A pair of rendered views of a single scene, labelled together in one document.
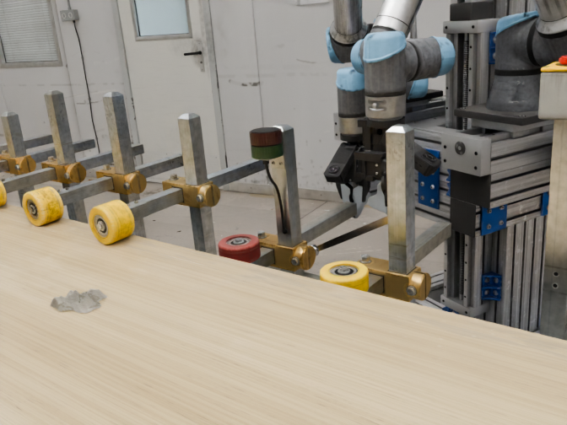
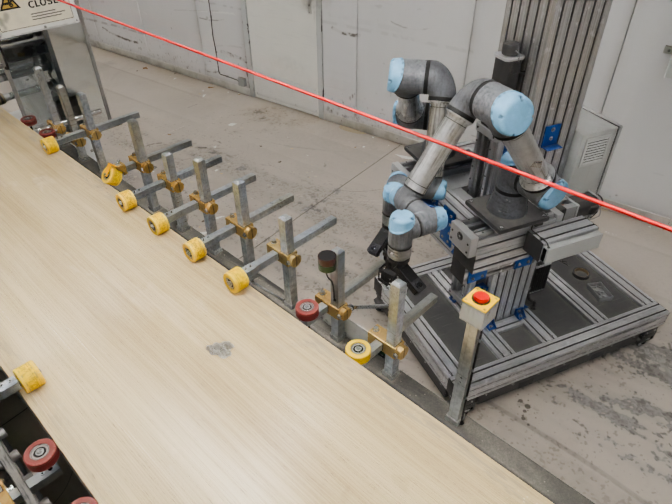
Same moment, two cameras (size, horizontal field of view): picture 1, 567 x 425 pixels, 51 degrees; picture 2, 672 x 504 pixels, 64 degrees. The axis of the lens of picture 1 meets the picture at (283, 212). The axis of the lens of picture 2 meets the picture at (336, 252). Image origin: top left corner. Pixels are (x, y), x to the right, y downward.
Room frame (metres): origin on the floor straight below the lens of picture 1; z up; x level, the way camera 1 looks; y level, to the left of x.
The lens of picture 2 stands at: (-0.22, -0.13, 2.17)
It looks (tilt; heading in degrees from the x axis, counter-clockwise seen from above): 38 degrees down; 5
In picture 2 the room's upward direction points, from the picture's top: 1 degrees counter-clockwise
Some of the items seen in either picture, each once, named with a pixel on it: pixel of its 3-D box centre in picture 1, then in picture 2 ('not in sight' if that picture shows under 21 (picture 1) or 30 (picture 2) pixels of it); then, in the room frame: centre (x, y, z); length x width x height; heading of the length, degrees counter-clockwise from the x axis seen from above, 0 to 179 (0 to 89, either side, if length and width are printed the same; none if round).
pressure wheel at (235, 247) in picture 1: (240, 266); (307, 317); (1.07, 0.09, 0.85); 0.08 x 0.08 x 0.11
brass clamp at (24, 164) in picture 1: (16, 164); (170, 182); (1.77, 0.79, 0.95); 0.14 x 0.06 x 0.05; 51
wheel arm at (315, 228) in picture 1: (299, 238); (346, 291); (1.23, -0.03, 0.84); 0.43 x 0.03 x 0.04; 141
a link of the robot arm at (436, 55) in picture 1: (418, 58); (425, 218); (1.18, -0.28, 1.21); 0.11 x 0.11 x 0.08; 32
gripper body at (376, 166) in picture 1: (382, 148); (395, 268); (1.12, -0.20, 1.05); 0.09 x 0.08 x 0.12; 51
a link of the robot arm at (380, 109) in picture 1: (385, 107); (398, 250); (1.11, -0.20, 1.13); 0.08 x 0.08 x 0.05
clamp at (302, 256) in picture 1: (281, 252); (332, 305); (1.14, 0.01, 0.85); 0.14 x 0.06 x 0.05; 51
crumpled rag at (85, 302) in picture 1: (78, 296); (220, 346); (0.87, 0.34, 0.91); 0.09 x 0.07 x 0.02; 76
